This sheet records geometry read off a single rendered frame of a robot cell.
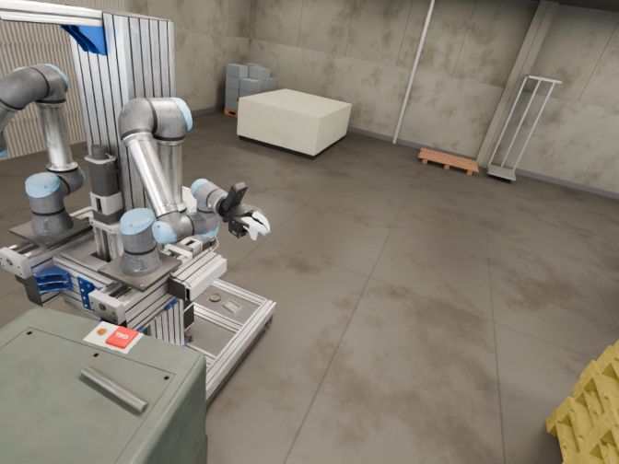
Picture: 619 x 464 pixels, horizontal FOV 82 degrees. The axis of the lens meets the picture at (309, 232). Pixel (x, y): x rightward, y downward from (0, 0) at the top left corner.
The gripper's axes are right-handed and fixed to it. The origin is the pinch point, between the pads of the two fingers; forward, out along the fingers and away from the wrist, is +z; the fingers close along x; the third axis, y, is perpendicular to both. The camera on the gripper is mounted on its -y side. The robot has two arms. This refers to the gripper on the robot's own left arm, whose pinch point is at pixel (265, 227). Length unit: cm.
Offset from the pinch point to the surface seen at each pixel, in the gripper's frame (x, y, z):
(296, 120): -386, 150, -381
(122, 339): 41, 26, -13
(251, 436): -2, 160, -19
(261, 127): -357, 175, -443
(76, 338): 50, 26, -22
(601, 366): -163, 118, 109
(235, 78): -443, 138, -637
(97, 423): 55, 25, 6
